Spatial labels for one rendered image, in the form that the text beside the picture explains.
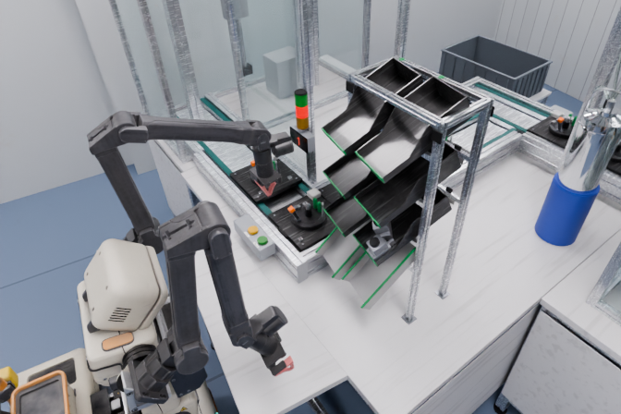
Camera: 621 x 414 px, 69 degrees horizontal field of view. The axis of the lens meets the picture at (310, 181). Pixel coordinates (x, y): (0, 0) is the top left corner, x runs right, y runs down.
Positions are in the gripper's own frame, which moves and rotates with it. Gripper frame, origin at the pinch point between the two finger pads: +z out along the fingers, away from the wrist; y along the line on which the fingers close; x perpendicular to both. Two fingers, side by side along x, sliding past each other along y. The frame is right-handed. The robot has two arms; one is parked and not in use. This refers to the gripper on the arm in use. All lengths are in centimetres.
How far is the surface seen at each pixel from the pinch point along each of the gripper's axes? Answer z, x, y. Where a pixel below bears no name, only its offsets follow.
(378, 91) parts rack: -41, -24, -26
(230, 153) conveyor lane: 33, -16, 71
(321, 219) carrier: 25.4, -20.3, -0.3
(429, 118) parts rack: -41, -24, -44
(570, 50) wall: 95, -369, 86
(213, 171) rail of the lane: 28, -2, 58
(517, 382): 93, -64, -75
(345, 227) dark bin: 4.3, -12.5, -25.4
